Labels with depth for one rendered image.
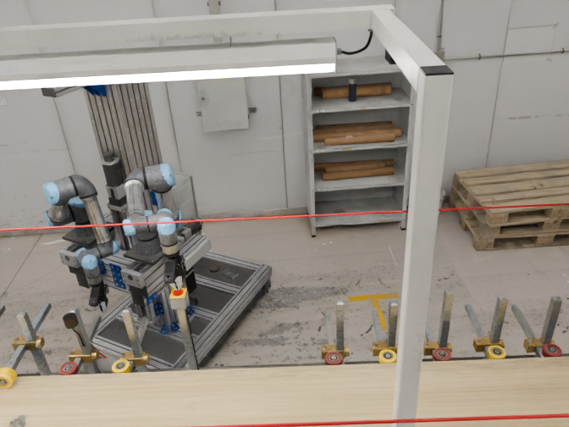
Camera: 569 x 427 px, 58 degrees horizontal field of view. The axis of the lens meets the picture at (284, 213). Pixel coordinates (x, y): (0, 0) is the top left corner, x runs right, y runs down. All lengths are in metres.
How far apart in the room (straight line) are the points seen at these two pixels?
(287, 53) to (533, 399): 1.74
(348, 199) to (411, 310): 4.15
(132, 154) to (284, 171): 2.38
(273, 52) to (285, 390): 1.47
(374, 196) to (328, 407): 3.31
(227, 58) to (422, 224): 0.77
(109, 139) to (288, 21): 1.82
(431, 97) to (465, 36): 4.08
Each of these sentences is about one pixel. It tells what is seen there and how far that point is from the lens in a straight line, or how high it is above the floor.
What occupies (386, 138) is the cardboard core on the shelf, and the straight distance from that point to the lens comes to 4.62.
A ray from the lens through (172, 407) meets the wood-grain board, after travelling 2.42.
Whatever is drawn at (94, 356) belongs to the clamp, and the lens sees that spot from 2.81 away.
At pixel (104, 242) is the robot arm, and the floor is 1.19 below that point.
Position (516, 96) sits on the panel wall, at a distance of 5.38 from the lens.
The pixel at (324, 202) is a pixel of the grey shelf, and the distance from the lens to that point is 5.25.
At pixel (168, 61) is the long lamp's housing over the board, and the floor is 2.36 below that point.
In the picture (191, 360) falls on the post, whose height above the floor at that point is 0.80.
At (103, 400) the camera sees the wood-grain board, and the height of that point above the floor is 0.90.
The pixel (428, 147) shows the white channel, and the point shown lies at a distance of 0.98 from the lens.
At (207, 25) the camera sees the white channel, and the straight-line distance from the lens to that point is 1.54.
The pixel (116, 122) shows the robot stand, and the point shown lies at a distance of 3.03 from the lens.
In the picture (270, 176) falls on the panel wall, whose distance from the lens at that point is 5.10.
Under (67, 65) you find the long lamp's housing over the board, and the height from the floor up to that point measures 2.36.
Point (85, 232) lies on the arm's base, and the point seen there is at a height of 1.07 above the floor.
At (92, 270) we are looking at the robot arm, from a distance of 2.93.
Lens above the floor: 2.71
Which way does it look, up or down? 31 degrees down
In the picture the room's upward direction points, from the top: 4 degrees counter-clockwise
